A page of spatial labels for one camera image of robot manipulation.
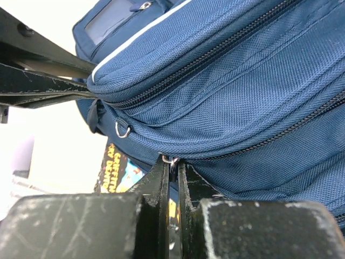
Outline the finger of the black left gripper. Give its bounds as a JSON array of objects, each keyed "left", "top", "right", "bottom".
[
  {"left": 1, "top": 9, "right": 95, "bottom": 78},
  {"left": 1, "top": 64, "right": 95, "bottom": 108}
]

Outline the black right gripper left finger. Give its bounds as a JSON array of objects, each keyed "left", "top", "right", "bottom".
[{"left": 1, "top": 160, "right": 169, "bottom": 258}]

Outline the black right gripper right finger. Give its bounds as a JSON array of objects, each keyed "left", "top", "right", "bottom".
[{"left": 178, "top": 162, "right": 344, "bottom": 258}]

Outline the navy blue student backpack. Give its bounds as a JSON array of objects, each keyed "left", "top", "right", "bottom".
[{"left": 73, "top": 1, "right": 344, "bottom": 228}]

